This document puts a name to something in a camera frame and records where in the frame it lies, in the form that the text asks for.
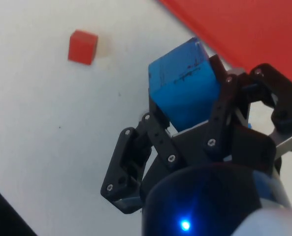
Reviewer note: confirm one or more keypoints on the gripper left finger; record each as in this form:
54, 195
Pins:
122, 167

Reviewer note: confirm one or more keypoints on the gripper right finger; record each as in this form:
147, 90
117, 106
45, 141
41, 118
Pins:
283, 98

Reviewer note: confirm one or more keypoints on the large blue cube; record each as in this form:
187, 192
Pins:
185, 98

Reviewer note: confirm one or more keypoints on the red tray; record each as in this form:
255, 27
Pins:
246, 29

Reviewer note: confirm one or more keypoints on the small red cube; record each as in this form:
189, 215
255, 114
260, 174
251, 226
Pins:
82, 48

